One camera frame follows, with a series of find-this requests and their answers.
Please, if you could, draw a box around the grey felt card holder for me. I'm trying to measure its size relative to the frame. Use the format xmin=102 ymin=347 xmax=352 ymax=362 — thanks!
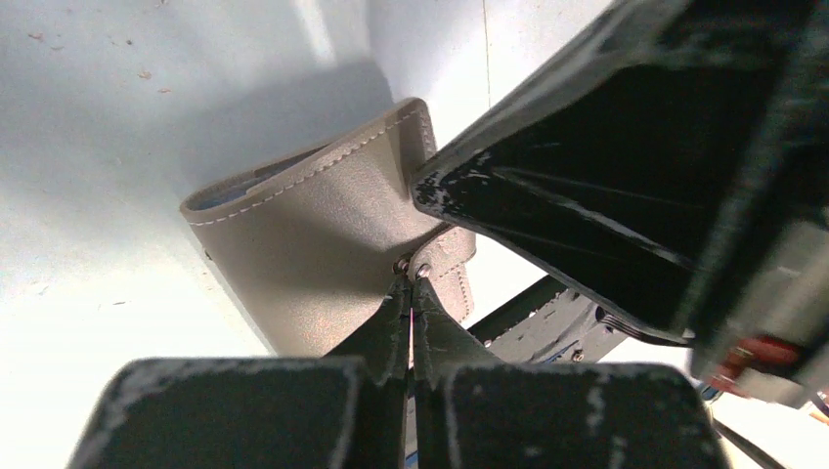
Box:
xmin=180 ymin=98 xmax=476 ymax=357

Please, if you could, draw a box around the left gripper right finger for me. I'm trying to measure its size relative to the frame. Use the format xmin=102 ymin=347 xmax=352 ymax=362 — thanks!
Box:
xmin=412 ymin=278 xmax=728 ymax=468

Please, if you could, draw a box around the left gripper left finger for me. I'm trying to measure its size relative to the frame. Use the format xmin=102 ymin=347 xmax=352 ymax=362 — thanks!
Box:
xmin=69 ymin=275 xmax=412 ymax=468

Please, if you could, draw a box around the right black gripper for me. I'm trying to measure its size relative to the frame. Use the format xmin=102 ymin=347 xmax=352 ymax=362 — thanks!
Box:
xmin=411 ymin=1 xmax=828 ymax=408

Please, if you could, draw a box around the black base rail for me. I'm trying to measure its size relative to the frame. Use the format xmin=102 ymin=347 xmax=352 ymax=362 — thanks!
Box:
xmin=468 ymin=277 xmax=627 ymax=363

